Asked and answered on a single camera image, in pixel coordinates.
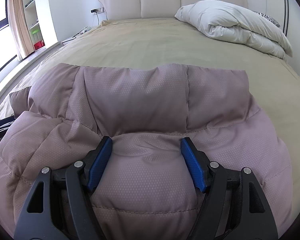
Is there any mauve puffer coat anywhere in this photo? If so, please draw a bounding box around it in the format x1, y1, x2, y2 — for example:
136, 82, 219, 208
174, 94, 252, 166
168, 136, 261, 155
0, 63, 293, 239

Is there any red box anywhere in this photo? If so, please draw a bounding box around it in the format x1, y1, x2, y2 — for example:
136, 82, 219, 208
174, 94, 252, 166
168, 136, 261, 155
34, 40, 45, 50

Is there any green container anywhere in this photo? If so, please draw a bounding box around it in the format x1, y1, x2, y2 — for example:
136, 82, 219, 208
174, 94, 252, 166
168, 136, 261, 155
32, 29, 42, 44

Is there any beige curtain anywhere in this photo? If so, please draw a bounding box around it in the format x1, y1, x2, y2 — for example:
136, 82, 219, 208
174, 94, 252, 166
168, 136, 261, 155
7, 0, 34, 61

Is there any beige bed with sheet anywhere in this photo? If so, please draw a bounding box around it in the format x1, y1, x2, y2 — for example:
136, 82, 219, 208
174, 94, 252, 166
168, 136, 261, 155
12, 18, 300, 228

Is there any white nightstand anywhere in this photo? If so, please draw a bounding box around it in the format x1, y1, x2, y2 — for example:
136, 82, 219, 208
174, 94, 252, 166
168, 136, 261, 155
62, 26, 92, 45

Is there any white shelf unit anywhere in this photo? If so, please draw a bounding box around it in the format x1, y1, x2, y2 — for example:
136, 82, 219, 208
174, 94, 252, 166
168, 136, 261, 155
23, 0, 46, 48

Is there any white folded duvet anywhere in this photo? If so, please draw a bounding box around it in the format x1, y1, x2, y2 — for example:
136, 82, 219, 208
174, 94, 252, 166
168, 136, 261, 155
175, 0, 293, 60

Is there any zebra print pillow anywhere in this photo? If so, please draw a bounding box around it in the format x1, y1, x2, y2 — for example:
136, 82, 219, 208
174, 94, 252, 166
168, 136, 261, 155
254, 11, 281, 28

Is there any white wardrobe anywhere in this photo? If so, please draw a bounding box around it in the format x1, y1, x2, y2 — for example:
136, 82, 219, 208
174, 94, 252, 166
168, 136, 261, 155
266, 0, 300, 76

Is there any wall power socket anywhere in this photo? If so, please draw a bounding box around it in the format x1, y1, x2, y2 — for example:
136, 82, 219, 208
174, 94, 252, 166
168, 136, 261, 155
90, 7, 104, 14

